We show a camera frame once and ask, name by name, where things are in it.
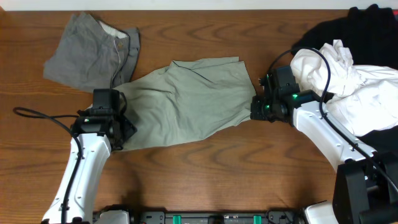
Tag white t-shirt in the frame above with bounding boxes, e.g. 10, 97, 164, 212
290, 40, 397, 136

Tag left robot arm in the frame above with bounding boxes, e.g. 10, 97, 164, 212
42, 89, 137, 223

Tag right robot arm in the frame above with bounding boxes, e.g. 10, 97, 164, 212
250, 66, 397, 223

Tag black garment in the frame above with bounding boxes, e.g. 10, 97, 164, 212
292, 4, 397, 152

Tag khaki green shorts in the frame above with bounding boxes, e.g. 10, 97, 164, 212
116, 57, 255, 151

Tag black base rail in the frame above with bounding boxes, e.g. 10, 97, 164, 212
93, 204, 305, 224

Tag folded dark grey shorts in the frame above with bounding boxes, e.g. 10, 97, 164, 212
43, 12, 141, 92

